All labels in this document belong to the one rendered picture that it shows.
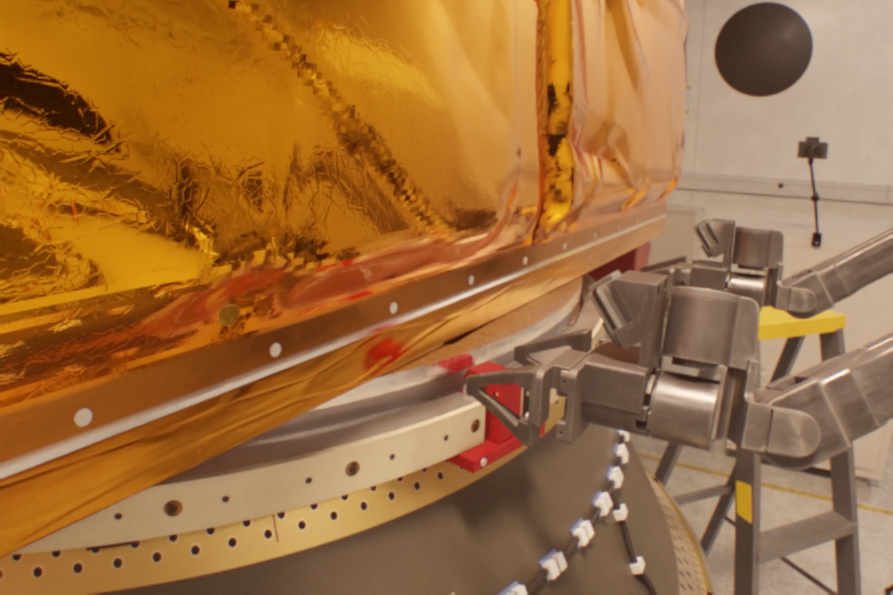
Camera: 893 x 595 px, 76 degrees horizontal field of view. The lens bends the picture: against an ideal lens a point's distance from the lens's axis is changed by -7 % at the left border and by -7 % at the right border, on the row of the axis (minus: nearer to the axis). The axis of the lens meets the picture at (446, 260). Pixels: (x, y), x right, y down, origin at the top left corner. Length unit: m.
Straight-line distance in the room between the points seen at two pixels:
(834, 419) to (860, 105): 7.56
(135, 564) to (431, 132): 0.45
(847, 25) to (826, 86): 0.69
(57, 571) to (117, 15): 0.46
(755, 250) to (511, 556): 0.55
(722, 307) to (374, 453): 0.33
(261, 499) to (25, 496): 0.21
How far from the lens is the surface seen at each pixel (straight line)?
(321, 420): 0.61
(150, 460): 0.45
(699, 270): 0.99
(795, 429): 0.51
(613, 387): 0.51
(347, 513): 0.64
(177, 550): 0.62
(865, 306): 4.11
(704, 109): 8.08
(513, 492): 0.78
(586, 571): 0.89
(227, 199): 0.38
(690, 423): 0.51
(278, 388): 0.51
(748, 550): 1.96
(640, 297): 0.50
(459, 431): 0.64
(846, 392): 0.54
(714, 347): 0.51
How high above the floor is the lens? 1.98
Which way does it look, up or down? 11 degrees down
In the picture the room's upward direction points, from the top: 1 degrees clockwise
